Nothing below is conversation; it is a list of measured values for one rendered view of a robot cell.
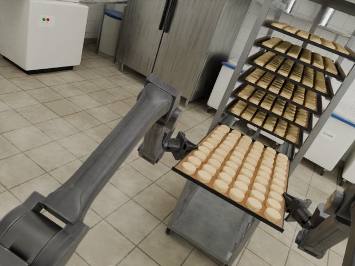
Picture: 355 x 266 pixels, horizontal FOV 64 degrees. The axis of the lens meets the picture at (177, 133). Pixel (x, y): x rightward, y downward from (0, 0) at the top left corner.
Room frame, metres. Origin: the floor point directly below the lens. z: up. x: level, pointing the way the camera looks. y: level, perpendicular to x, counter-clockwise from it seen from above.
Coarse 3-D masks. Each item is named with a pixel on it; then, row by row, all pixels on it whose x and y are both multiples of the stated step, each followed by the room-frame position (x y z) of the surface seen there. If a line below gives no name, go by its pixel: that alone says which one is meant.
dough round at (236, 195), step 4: (232, 188) 0.78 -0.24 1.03; (236, 188) 0.79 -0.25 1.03; (232, 192) 0.76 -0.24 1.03; (236, 192) 0.77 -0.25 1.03; (240, 192) 0.78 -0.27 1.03; (232, 196) 0.75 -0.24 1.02; (236, 196) 0.75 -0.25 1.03; (240, 196) 0.76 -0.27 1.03; (244, 196) 0.77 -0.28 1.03; (236, 200) 0.75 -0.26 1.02; (240, 200) 0.75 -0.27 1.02
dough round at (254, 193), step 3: (252, 192) 0.81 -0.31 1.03; (255, 192) 0.82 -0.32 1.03; (258, 192) 0.82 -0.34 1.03; (249, 195) 0.81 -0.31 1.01; (252, 195) 0.80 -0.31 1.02; (255, 195) 0.80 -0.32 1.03; (258, 195) 0.80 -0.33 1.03; (261, 195) 0.81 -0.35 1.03; (258, 198) 0.79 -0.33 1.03; (261, 198) 0.79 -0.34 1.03; (264, 198) 0.80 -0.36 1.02; (261, 201) 0.79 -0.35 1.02
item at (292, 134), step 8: (240, 104) 1.54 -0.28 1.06; (248, 104) 1.65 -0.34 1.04; (232, 112) 1.41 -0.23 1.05; (240, 112) 1.47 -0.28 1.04; (248, 112) 1.46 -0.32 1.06; (256, 112) 1.56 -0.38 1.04; (264, 112) 1.55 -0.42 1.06; (248, 120) 1.39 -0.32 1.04; (256, 120) 1.39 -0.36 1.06; (264, 120) 1.48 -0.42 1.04; (272, 120) 1.47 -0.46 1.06; (280, 120) 1.52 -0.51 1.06; (272, 128) 1.36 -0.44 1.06; (280, 128) 1.40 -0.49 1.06; (288, 128) 1.50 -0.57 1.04; (296, 128) 1.49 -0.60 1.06; (288, 136) 1.33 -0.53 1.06; (296, 136) 1.39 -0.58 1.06
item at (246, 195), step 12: (228, 132) 1.30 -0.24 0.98; (252, 144) 1.27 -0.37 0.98; (228, 156) 1.04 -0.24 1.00; (276, 156) 1.24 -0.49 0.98; (180, 168) 0.81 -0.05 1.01; (240, 168) 0.98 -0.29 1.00; (252, 180) 0.92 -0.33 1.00; (228, 192) 0.78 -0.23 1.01; (240, 204) 0.74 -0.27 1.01; (264, 204) 0.79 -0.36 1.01; (264, 216) 0.73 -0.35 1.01
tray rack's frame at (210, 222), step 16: (320, 16) 1.94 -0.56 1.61; (272, 32) 1.97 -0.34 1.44; (208, 192) 1.87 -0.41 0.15; (192, 208) 1.62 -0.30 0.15; (208, 208) 1.68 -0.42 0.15; (224, 208) 1.75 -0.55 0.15; (176, 224) 1.42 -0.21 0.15; (192, 224) 1.47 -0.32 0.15; (208, 224) 1.52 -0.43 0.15; (224, 224) 1.58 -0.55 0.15; (192, 240) 1.34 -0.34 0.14; (208, 240) 1.38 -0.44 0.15; (224, 240) 1.43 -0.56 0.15; (224, 256) 1.30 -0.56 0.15
